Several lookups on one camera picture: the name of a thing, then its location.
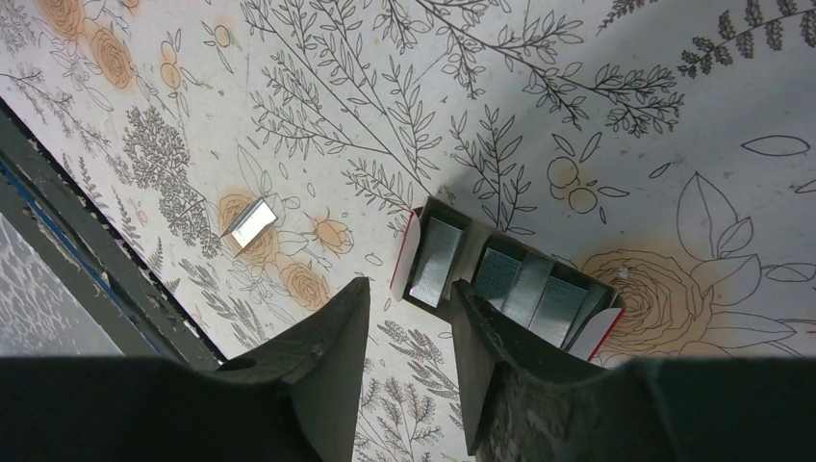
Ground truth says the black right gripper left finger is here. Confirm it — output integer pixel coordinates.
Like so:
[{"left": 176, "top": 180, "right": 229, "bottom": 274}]
[{"left": 1, "top": 277, "right": 370, "bottom": 461}]

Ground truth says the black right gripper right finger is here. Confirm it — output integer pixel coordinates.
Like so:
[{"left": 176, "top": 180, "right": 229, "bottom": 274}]
[{"left": 451, "top": 280, "right": 815, "bottom": 461}]

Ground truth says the red staple box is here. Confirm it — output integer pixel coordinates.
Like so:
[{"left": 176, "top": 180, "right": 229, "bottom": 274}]
[{"left": 390, "top": 196, "right": 625, "bottom": 361}]

